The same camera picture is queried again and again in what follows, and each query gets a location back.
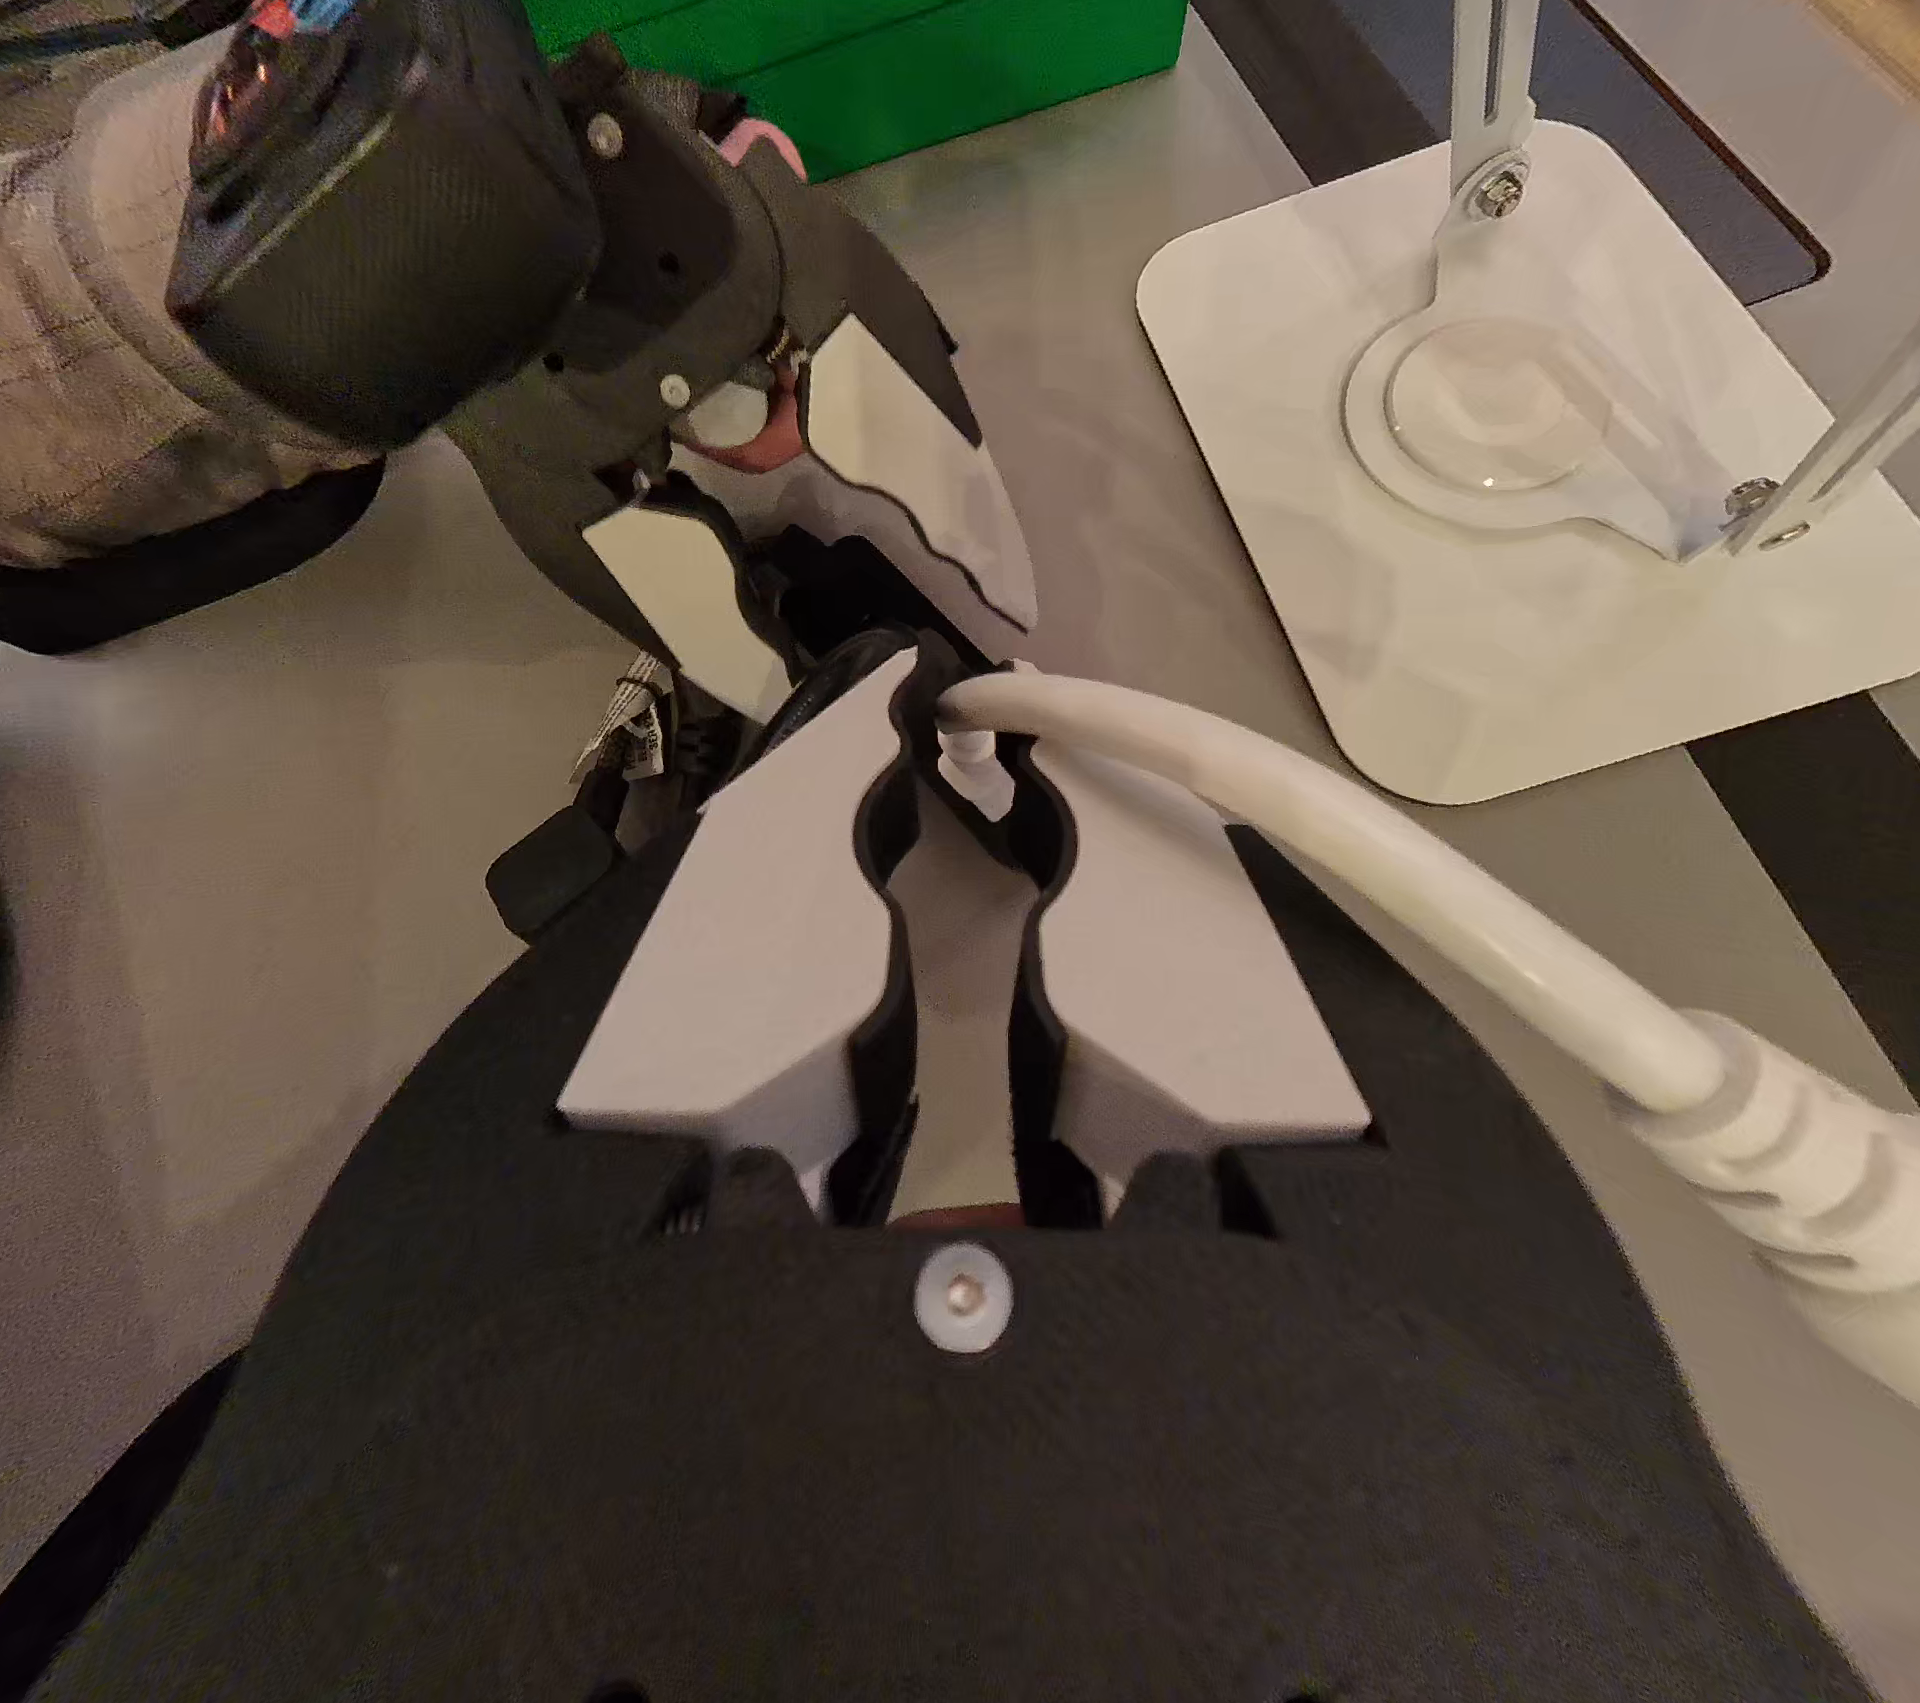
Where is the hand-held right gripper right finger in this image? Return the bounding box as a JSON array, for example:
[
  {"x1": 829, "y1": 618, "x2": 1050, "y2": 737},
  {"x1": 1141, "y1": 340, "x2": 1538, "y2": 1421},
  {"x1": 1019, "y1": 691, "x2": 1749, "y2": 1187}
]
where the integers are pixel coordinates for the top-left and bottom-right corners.
[{"x1": 1012, "y1": 755, "x2": 1378, "y2": 1206}]

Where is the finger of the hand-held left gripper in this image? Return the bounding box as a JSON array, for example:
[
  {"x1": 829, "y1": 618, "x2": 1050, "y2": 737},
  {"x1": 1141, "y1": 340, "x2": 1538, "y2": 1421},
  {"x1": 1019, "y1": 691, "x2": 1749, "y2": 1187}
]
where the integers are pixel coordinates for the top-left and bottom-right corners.
[
  {"x1": 791, "y1": 309, "x2": 1039, "y2": 646},
  {"x1": 578, "y1": 486, "x2": 791, "y2": 714}
]

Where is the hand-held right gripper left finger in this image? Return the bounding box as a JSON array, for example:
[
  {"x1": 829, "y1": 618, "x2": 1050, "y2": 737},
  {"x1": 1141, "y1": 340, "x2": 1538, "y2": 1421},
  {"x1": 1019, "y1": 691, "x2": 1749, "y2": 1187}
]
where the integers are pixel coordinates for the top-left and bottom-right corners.
[{"x1": 555, "y1": 646, "x2": 920, "y2": 1187}]

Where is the white cable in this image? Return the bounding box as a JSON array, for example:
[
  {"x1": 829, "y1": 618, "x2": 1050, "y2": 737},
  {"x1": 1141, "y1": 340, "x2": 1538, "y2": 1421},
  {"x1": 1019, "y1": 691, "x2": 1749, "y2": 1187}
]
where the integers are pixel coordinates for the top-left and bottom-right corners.
[{"x1": 933, "y1": 663, "x2": 1920, "y2": 1412}]

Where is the person's left forearm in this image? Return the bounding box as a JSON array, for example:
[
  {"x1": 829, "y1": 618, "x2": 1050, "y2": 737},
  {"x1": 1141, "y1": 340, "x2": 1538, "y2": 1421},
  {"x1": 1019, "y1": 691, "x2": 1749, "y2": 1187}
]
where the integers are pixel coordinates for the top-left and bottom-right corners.
[{"x1": 0, "y1": 37, "x2": 397, "y2": 656}]

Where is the white rounded pad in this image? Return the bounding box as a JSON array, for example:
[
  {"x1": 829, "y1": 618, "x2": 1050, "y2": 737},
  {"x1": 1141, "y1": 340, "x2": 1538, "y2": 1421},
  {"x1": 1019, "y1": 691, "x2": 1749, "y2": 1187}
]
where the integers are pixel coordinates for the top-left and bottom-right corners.
[{"x1": 1135, "y1": 120, "x2": 1920, "y2": 811}]

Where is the dark grey desk mat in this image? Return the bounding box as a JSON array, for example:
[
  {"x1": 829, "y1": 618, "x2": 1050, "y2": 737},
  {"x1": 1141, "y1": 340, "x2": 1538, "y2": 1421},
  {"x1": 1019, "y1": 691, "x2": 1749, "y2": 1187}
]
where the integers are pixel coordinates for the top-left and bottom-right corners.
[{"x1": 1194, "y1": 0, "x2": 1840, "y2": 309}]

